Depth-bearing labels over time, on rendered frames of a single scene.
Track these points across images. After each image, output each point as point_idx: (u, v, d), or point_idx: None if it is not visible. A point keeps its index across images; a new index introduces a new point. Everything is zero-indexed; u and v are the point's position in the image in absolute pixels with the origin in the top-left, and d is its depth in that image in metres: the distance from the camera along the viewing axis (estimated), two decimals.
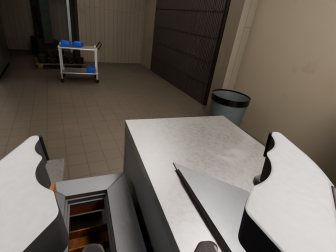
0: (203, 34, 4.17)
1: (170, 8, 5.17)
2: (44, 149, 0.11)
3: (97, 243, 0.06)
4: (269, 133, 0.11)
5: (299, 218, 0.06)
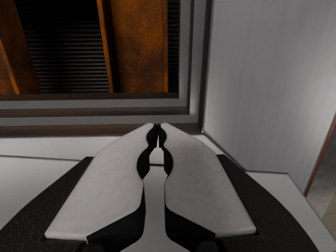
0: None
1: None
2: (154, 137, 0.12)
3: (97, 243, 0.06)
4: (159, 126, 0.12)
5: (207, 192, 0.07)
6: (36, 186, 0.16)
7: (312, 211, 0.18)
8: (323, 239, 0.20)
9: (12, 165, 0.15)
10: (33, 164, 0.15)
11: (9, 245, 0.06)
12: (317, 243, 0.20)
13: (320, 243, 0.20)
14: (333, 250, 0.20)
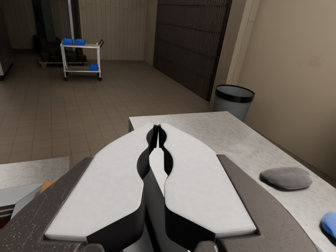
0: (205, 29, 4.12)
1: (172, 3, 5.11)
2: (154, 137, 0.12)
3: (97, 243, 0.06)
4: (159, 126, 0.12)
5: (207, 192, 0.07)
6: None
7: None
8: None
9: None
10: None
11: (9, 245, 0.06)
12: None
13: None
14: None
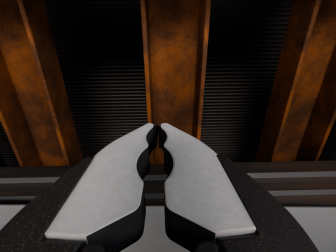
0: None
1: None
2: (154, 137, 0.12)
3: (97, 243, 0.06)
4: (159, 126, 0.12)
5: (207, 192, 0.07)
6: (316, 227, 0.19)
7: None
8: None
9: (309, 213, 0.18)
10: (327, 211, 0.18)
11: (9, 245, 0.06)
12: None
13: None
14: None
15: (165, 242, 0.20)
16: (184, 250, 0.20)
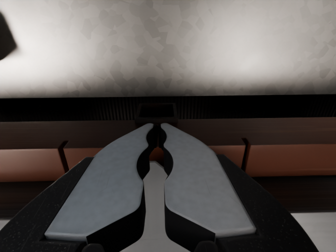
0: None
1: None
2: (154, 137, 0.12)
3: (97, 243, 0.06)
4: (159, 126, 0.12)
5: (207, 192, 0.07)
6: None
7: None
8: None
9: None
10: None
11: (9, 245, 0.06)
12: (145, 189, 0.16)
13: (145, 186, 0.16)
14: (156, 167, 0.15)
15: None
16: None
